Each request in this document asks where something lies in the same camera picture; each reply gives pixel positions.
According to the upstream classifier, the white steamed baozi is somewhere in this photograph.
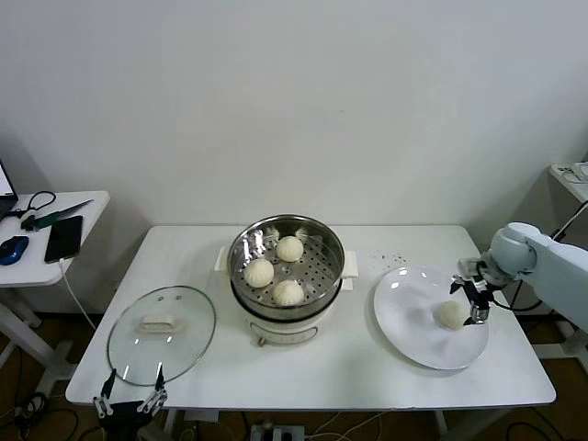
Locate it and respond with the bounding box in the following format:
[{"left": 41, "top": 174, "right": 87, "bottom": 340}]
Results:
[
  {"left": 243, "top": 258, "right": 276, "bottom": 288},
  {"left": 273, "top": 278, "right": 305, "bottom": 308},
  {"left": 435, "top": 300, "right": 470, "bottom": 331},
  {"left": 275, "top": 235, "right": 304, "bottom": 263}
]

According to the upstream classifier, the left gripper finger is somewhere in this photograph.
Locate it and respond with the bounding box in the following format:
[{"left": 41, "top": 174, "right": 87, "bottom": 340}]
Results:
[
  {"left": 93, "top": 368, "right": 117, "bottom": 417},
  {"left": 137, "top": 366, "right": 168, "bottom": 413}
]

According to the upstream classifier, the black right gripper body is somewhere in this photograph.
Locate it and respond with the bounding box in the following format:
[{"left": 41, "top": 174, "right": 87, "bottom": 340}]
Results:
[{"left": 464, "top": 270, "right": 500, "bottom": 302}]

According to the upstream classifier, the white power strip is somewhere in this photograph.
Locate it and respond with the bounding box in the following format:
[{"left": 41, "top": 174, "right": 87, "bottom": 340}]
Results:
[{"left": 558, "top": 164, "right": 588, "bottom": 185}]

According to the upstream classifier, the white side table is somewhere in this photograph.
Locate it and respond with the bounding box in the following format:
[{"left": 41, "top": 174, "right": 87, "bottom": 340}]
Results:
[{"left": 0, "top": 190, "right": 111, "bottom": 391}]

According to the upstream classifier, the green flat tool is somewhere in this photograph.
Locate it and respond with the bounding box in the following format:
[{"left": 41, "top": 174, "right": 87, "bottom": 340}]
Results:
[{"left": 21, "top": 198, "right": 96, "bottom": 231}]

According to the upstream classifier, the blue computer mouse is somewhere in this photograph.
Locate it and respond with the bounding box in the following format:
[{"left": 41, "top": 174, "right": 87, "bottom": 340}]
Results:
[{"left": 0, "top": 234, "right": 30, "bottom": 266}]

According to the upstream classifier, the white charging cable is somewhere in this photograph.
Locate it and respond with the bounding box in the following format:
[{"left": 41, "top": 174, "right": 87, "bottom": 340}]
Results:
[{"left": 59, "top": 259, "right": 97, "bottom": 330}]

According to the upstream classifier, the white hanging cable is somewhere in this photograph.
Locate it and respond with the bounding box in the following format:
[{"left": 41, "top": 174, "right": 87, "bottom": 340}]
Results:
[{"left": 550, "top": 201, "right": 588, "bottom": 243}]

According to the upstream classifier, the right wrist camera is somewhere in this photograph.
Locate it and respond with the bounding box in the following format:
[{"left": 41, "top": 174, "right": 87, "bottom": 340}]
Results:
[{"left": 452, "top": 256, "right": 483, "bottom": 281}]

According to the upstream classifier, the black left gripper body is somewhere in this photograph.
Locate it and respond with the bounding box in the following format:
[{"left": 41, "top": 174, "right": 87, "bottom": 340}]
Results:
[{"left": 100, "top": 400, "right": 155, "bottom": 441}]

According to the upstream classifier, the black laptop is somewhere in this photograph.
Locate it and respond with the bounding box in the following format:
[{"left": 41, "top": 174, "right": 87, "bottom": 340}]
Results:
[{"left": 0, "top": 155, "right": 20, "bottom": 220}]

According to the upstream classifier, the floor power strip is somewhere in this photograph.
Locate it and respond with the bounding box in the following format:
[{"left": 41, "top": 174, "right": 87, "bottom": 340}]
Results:
[{"left": 250, "top": 423, "right": 304, "bottom": 441}]

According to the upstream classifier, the white round plate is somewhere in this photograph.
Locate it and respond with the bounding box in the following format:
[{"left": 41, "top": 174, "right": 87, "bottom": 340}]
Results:
[{"left": 372, "top": 267, "right": 490, "bottom": 371}]

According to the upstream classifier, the stainless steel steamer basket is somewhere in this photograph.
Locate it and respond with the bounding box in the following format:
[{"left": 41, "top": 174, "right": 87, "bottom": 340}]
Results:
[{"left": 215, "top": 213, "right": 359, "bottom": 322}]

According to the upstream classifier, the black smartphone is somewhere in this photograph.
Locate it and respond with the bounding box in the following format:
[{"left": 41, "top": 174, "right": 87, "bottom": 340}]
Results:
[{"left": 44, "top": 214, "right": 85, "bottom": 264}]

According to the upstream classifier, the black floor cable bundle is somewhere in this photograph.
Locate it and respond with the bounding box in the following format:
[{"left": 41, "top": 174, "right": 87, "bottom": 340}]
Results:
[{"left": 13, "top": 390, "right": 79, "bottom": 441}]

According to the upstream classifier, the black looped cord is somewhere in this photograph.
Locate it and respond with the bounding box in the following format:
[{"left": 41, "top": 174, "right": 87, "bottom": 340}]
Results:
[{"left": 11, "top": 190, "right": 57, "bottom": 217}]

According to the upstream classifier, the round glass pot lid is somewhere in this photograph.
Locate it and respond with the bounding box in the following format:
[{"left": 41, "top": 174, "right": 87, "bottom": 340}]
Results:
[{"left": 107, "top": 285, "right": 217, "bottom": 386}]

